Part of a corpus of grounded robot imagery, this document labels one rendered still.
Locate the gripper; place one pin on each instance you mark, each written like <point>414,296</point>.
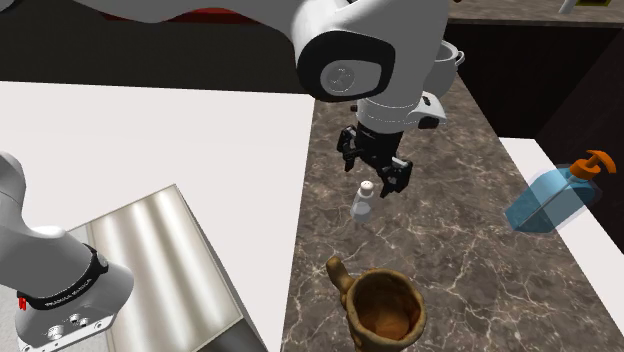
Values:
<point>378,144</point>

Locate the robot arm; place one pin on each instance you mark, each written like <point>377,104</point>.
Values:
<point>370,24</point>

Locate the clear salt shaker white cap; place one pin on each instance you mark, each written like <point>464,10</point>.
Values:
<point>362,204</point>

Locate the grey metal pot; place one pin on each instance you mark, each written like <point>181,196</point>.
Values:
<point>444,68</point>

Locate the brown clay mug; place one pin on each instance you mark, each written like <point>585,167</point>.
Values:
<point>385,312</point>

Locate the blue soap dispenser orange pump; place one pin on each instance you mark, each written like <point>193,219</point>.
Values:
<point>551,200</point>

